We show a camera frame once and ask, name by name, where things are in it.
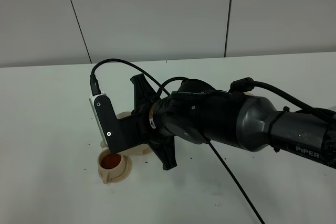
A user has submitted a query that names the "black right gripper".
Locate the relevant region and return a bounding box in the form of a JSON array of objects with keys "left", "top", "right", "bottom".
[{"left": 130, "top": 74, "right": 179, "bottom": 170}]

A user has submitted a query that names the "brown teapot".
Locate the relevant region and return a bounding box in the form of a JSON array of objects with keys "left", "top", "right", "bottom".
[{"left": 116, "top": 112, "right": 152, "bottom": 156}]

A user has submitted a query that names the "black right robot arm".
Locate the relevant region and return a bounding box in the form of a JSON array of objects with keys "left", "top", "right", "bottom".
[{"left": 131, "top": 74, "right": 335, "bottom": 170}]

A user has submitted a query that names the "brown teapot saucer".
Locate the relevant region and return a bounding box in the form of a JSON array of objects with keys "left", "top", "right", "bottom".
[{"left": 244, "top": 92, "right": 255, "bottom": 96}]

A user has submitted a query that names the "front cup saucer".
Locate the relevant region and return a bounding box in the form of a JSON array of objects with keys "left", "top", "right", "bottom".
[{"left": 112, "top": 156, "right": 132, "bottom": 183}]

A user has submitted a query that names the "front brown teacup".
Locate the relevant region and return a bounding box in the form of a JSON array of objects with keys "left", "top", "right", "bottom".
[{"left": 98, "top": 149, "right": 126, "bottom": 184}]

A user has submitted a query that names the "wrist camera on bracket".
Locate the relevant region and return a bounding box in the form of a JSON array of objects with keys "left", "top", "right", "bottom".
[{"left": 90, "top": 93, "right": 150, "bottom": 153}]

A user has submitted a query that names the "black camera cable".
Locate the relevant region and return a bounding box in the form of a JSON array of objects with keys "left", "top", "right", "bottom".
[{"left": 90, "top": 58, "right": 266, "bottom": 224}]

